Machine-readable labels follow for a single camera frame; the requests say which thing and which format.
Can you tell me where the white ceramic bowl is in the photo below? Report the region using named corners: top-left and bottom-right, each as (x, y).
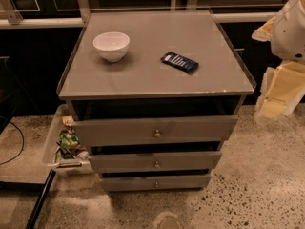
top-left (92, 31), bottom-right (130, 62)

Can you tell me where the grey top drawer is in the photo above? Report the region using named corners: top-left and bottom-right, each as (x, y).
top-left (72, 115), bottom-right (237, 146)

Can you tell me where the dark blue snack packet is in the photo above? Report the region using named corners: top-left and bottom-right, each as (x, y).
top-left (161, 52), bottom-right (199, 73)

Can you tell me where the black floor cable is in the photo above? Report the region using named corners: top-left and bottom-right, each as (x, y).
top-left (0, 115), bottom-right (26, 166)

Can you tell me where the grey bottom drawer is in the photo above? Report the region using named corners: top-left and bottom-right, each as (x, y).
top-left (101, 175), bottom-right (212, 192)

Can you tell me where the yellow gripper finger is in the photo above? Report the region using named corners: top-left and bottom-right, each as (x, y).
top-left (255, 61), bottom-right (305, 120)

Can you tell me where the white metal railing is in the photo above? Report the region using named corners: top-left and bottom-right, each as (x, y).
top-left (0, 0), bottom-right (288, 28)

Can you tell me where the grey drawer cabinet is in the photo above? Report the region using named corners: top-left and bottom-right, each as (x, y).
top-left (57, 10), bottom-right (255, 179)

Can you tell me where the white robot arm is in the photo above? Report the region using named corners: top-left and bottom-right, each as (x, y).
top-left (252, 0), bottom-right (305, 120)

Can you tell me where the grey drawer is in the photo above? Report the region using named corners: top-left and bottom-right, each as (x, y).
top-left (90, 151), bottom-right (222, 173)
top-left (101, 175), bottom-right (212, 192)
top-left (72, 115), bottom-right (237, 146)

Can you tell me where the black metal floor bar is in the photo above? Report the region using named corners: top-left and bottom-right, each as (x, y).
top-left (25, 170), bottom-right (56, 229)

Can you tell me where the green snack bag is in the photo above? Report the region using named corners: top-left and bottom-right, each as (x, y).
top-left (59, 129), bottom-right (80, 150)

